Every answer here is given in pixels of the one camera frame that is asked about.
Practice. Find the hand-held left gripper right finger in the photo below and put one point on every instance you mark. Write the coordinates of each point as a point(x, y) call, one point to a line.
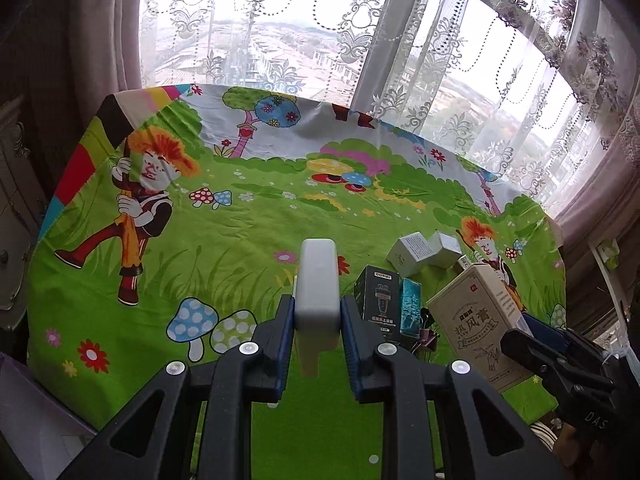
point(350, 350)

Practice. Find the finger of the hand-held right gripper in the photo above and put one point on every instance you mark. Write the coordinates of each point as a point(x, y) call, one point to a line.
point(545, 332)
point(530, 352)

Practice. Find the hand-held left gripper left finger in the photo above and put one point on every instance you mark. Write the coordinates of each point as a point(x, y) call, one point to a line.
point(286, 340)

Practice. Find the black carton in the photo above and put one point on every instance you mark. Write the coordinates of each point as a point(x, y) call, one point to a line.
point(376, 300)

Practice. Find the beige carton with drawing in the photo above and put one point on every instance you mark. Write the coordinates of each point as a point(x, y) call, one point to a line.
point(475, 330)

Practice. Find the white plastic adapter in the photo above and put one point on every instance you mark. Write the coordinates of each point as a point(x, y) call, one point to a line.
point(317, 285)

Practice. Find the teal carton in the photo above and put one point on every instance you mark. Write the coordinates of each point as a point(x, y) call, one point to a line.
point(412, 307)

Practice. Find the pink binder clip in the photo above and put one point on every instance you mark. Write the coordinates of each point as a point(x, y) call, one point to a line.
point(427, 341)

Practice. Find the purple cardboard box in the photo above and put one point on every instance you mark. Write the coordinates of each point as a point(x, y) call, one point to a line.
point(30, 410)

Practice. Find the white rack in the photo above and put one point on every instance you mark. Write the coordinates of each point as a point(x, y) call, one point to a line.
point(595, 280)

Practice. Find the green cartoon printed blanket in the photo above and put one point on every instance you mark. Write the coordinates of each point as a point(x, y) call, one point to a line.
point(225, 260)

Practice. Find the green packet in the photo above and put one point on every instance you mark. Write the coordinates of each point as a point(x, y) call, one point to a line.
point(608, 254)

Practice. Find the small white cube carton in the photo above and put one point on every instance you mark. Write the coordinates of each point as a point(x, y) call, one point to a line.
point(409, 254)

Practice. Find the small grey white carton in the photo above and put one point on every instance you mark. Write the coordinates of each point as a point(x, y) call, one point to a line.
point(446, 249)

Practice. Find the mauve curtain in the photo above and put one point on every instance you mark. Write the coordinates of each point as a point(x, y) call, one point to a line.
point(600, 200)
point(75, 35)

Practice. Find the white ornate dresser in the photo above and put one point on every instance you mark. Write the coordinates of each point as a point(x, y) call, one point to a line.
point(15, 235)

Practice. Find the white lace curtain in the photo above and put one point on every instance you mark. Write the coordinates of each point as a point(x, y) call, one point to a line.
point(350, 35)

